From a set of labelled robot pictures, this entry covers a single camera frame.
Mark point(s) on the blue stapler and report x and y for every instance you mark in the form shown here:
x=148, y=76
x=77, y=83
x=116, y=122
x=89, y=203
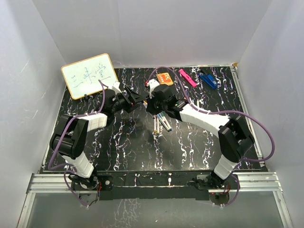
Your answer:
x=208, y=79

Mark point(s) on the aluminium frame rail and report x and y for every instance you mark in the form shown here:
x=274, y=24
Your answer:
x=248, y=181

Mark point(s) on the pink utility knife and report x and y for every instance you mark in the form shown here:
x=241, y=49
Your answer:
x=188, y=78

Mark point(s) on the orange spiral notebook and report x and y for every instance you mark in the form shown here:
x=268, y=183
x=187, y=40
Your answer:
x=165, y=79

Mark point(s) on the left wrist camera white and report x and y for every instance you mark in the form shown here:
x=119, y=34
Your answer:
x=115, y=87

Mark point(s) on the small whiteboard with writing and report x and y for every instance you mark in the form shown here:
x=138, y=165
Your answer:
x=84, y=77

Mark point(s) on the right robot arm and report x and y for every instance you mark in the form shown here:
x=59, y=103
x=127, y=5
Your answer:
x=233, y=133

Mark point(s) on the light blue cap marker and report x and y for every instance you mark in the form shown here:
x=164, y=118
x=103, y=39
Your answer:
x=163, y=123

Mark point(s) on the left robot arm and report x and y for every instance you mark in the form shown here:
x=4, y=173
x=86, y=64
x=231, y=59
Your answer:
x=69, y=136

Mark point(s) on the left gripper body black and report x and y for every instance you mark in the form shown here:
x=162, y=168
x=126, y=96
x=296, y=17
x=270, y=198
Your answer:
x=122, y=103

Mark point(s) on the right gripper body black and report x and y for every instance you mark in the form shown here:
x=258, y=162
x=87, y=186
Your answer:
x=156, y=107

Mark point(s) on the black mounting base bar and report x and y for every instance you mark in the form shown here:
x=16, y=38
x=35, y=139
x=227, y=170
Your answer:
x=155, y=185

